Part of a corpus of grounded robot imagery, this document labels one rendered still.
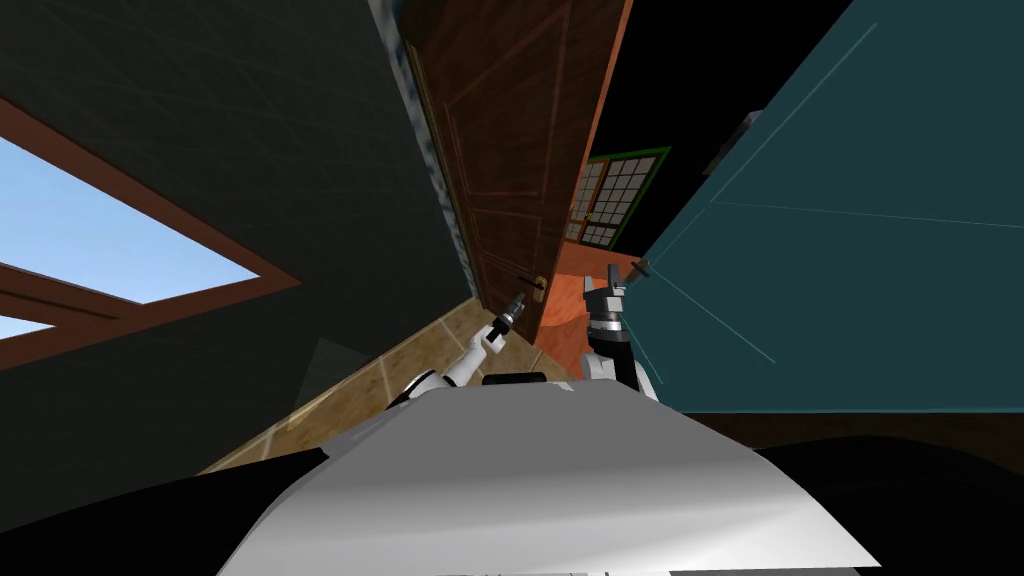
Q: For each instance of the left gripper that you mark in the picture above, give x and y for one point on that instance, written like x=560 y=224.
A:
x=504 y=324

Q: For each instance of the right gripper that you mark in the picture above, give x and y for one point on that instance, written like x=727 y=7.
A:
x=604 y=306

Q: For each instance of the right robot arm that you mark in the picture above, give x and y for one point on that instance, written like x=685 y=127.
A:
x=614 y=352

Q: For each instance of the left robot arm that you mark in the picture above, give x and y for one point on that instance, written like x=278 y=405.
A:
x=472 y=362

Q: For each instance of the green framed grid window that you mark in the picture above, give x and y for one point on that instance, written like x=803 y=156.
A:
x=612 y=200

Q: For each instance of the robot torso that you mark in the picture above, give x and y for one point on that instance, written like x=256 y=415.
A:
x=544 y=480

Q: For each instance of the brown wooden door leaf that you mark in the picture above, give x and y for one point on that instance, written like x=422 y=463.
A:
x=512 y=144

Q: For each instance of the teal door leaf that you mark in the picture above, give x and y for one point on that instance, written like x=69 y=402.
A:
x=848 y=240

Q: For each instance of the brown framed window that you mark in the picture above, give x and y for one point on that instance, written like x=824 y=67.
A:
x=96 y=240

